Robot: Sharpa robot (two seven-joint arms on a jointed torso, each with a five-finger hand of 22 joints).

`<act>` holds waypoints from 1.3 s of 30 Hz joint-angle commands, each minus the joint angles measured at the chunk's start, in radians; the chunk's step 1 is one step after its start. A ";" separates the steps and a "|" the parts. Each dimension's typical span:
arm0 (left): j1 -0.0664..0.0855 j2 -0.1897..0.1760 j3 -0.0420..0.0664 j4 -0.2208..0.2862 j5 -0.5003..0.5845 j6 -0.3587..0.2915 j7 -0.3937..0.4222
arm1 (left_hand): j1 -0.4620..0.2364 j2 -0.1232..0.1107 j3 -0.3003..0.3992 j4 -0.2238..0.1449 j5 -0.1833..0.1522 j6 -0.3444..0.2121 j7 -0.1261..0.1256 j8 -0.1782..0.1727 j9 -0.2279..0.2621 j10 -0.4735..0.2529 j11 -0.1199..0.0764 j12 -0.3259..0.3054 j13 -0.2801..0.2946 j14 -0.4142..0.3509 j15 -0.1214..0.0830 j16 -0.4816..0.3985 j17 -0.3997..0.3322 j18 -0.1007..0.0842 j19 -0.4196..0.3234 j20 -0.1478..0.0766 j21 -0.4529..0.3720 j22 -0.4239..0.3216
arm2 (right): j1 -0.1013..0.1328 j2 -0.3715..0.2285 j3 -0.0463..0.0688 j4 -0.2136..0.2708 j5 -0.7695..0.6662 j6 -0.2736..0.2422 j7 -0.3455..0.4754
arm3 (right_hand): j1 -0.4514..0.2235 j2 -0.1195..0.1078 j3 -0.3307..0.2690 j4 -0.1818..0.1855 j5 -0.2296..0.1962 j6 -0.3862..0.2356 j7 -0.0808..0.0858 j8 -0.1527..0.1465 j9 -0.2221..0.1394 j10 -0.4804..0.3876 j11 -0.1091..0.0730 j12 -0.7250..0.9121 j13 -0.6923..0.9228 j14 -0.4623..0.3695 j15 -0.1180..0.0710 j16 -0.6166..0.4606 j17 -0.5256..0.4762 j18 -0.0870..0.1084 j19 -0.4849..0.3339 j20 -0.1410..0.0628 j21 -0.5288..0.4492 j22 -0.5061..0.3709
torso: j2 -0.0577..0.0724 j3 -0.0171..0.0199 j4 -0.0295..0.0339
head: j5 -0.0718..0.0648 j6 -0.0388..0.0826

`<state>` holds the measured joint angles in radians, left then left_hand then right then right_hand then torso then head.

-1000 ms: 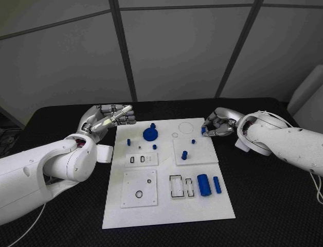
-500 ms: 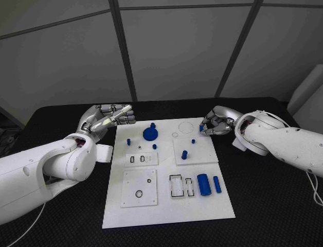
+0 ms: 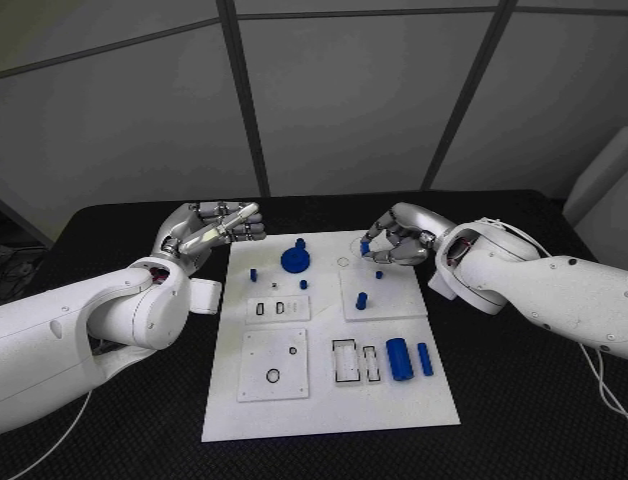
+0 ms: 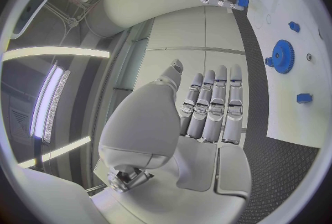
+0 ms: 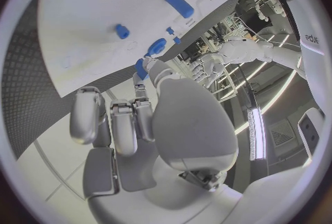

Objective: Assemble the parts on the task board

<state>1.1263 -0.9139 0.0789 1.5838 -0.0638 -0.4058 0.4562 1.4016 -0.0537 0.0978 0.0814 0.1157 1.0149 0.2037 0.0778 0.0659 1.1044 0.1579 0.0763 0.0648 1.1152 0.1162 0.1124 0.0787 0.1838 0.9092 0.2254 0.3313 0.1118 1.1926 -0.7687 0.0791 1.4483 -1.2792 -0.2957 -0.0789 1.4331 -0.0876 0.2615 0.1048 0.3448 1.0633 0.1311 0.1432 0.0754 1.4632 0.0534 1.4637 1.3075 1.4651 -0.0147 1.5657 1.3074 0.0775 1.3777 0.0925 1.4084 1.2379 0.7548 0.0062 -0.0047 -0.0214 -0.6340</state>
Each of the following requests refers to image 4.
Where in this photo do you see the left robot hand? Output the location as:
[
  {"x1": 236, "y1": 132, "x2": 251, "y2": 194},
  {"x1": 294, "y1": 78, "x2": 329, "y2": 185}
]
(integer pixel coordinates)
[{"x1": 90, "y1": 58, "x2": 253, "y2": 224}]

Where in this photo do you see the white task board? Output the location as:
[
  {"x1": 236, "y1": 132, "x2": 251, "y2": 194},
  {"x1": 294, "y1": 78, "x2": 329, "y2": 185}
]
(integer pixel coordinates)
[{"x1": 245, "y1": 0, "x2": 326, "y2": 149}]

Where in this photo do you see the glowing light bar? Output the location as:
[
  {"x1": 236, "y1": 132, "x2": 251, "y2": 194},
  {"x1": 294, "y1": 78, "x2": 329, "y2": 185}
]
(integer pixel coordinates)
[{"x1": 29, "y1": 61, "x2": 71, "y2": 144}]

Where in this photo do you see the blue gear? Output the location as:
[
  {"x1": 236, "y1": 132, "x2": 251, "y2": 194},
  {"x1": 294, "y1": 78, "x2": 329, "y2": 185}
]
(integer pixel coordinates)
[{"x1": 271, "y1": 39, "x2": 296, "y2": 75}]

